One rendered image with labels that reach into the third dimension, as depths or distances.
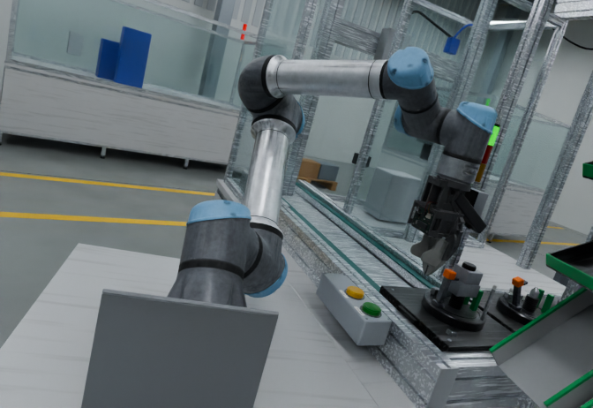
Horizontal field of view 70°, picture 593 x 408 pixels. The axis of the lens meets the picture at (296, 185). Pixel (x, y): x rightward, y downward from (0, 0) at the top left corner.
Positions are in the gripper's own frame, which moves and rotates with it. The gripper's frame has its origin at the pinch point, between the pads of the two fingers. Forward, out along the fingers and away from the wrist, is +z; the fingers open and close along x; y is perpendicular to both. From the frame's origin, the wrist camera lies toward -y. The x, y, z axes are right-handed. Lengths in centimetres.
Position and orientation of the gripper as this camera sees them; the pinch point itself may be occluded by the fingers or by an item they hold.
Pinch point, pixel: (430, 269)
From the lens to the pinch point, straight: 97.1
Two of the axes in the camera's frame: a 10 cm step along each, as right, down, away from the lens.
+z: -2.6, 9.5, 2.0
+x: 3.7, 2.9, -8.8
